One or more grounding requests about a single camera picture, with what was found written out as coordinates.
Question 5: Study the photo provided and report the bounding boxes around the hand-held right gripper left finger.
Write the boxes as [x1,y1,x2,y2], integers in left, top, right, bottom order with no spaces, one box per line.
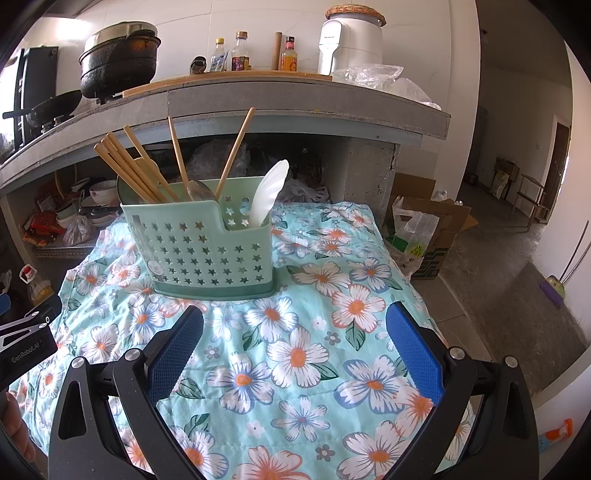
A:
[47,305,206,480]

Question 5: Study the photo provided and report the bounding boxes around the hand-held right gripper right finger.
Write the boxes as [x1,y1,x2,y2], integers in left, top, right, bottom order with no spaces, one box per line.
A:
[386,302,540,480]

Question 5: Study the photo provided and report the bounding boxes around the green star-holed utensil holder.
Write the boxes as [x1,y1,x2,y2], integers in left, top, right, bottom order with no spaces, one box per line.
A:
[119,178,277,302]

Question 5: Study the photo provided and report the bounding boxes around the metal spoon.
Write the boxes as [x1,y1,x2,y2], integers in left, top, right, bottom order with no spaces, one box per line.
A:
[187,179,218,203]

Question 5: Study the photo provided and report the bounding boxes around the bundle of wooden chopsticks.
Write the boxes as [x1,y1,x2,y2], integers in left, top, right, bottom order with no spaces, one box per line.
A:
[93,107,256,204]

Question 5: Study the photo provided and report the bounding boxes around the white plastic spoon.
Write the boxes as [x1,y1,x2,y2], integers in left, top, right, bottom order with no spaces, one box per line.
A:
[248,159,291,230]

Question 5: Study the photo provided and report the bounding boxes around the person's left hand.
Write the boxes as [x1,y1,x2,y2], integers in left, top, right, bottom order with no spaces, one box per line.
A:
[0,392,24,450]

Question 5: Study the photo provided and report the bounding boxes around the yellow oil bottle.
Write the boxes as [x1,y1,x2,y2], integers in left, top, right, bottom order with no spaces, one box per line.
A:
[19,264,55,306]

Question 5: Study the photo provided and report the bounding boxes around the floral blanket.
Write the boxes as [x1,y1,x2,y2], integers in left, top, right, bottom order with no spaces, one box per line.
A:
[8,200,481,480]

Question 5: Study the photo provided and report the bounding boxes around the cardboard box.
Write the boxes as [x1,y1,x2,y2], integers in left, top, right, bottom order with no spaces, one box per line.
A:
[382,173,479,281]

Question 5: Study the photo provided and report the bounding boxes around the plastic bag with green print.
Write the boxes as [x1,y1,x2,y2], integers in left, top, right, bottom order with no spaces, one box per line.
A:
[392,196,440,278]

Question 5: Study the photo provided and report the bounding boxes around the red snack packets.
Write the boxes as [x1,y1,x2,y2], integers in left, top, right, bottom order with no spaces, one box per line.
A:
[22,210,63,246]

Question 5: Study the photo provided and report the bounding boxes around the purple dustpan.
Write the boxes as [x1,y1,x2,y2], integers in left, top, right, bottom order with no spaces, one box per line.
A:
[539,240,591,310]

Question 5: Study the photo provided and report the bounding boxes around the orange white bottle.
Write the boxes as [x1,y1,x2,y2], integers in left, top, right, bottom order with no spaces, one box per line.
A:
[539,418,574,448]

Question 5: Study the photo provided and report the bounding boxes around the stack of bowls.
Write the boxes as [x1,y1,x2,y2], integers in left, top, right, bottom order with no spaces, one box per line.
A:
[55,179,123,228]

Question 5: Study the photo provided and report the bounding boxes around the beige spoon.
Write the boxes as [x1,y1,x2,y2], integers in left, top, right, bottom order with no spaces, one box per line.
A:
[133,157,162,188]

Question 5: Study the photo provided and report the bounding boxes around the white plastic bag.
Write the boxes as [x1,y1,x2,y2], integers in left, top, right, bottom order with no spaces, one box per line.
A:
[281,178,332,203]

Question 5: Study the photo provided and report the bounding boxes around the stacked boxes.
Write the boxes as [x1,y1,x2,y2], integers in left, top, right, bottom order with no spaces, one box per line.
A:
[493,157,521,195]

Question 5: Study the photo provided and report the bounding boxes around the brown wooden door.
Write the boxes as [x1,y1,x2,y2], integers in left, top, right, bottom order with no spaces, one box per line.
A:
[549,122,572,204]

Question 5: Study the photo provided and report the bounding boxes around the black wok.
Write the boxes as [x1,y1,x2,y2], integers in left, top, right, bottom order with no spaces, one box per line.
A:
[25,89,85,130]

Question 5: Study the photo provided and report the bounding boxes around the crumpled clear plastic bag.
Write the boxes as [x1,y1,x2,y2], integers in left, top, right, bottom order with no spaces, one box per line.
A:
[331,64,443,110]

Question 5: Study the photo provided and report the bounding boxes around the wooden board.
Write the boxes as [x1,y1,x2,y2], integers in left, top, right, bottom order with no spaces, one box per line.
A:
[121,71,334,97]

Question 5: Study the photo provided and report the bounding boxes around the black cooking pot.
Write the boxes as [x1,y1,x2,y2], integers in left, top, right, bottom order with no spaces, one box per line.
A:
[78,21,162,100]

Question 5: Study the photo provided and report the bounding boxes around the clear bottle yellow cap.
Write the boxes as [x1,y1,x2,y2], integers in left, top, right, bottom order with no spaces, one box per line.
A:
[210,38,228,73]

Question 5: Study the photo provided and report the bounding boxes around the dark sauce bottle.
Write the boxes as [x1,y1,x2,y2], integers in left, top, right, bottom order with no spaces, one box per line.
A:
[231,31,251,72]

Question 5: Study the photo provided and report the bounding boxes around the white air fryer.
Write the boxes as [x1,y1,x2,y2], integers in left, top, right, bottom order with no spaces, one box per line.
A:
[318,16,385,77]

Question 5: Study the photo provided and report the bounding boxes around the orange sauce bottle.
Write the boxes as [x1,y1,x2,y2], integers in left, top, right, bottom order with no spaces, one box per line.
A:
[279,36,298,72]

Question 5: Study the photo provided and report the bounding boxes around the woven trivet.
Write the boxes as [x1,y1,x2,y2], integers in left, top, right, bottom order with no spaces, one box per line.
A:
[324,4,387,26]

